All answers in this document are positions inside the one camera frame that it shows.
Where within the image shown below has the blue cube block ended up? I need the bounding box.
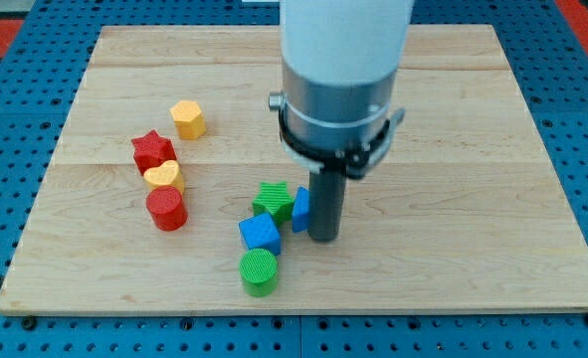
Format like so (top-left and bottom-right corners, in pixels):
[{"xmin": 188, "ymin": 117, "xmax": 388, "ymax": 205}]
[{"xmin": 238, "ymin": 213, "xmax": 282, "ymax": 256}]

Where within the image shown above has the yellow hexagon block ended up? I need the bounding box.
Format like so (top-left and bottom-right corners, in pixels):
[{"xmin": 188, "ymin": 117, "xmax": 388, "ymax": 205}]
[{"xmin": 169, "ymin": 100, "xmax": 207, "ymax": 140}]

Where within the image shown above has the red cylinder block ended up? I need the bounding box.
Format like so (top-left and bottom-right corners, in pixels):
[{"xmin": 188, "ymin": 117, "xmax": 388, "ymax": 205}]
[{"xmin": 145, "ymin": 186, "xmax": 188, "ymax": 231}]

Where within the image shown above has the green cylinder block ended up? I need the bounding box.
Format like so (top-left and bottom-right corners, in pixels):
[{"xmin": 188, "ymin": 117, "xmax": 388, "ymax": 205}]
[{"xmin": 238, "ymin": 249, "xmax": 279, "ymax": 297}]

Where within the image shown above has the light wooden board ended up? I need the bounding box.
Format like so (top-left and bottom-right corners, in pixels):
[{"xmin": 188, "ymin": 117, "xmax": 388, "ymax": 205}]
[{"xmin": 0, "ymin": 25, "xmax": 588, "ymax": 316}]

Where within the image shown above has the yellow heart block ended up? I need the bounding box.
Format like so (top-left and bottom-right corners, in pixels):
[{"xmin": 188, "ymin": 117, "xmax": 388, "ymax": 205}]
[{"xmin": 143, "ymin": 160, "xmax": 185, "ymax": 194}]

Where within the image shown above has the green star block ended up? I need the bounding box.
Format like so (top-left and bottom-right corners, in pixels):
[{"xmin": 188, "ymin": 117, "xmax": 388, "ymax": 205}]
[{"xmin": 252, "ymin": 181, "xmax": 294, "ymax": 227}]

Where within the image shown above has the red star block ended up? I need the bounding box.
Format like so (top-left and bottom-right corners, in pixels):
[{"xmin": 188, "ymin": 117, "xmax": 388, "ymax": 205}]
[{"xmin": 131, "ymin": 129, "xmax": 177, "ymax": 175}]

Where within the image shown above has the blue block behind rod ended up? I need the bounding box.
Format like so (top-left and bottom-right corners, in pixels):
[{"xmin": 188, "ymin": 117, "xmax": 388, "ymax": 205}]
[{"xmin": 292, "ymin": 186, "xmax": 309, "ymax": 233}]

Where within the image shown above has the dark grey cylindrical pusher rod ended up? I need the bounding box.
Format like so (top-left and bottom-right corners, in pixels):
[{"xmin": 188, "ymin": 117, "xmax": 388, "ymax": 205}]
[{"xmin": 307, "ymin": 171, "xmax": 346, "ymax": 242}]

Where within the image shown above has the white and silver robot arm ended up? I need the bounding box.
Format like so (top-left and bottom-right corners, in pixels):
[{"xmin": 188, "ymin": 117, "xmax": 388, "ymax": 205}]
[{"xmin": 269, "ymin": 0, "xmax": 414, "ymax": 179}]

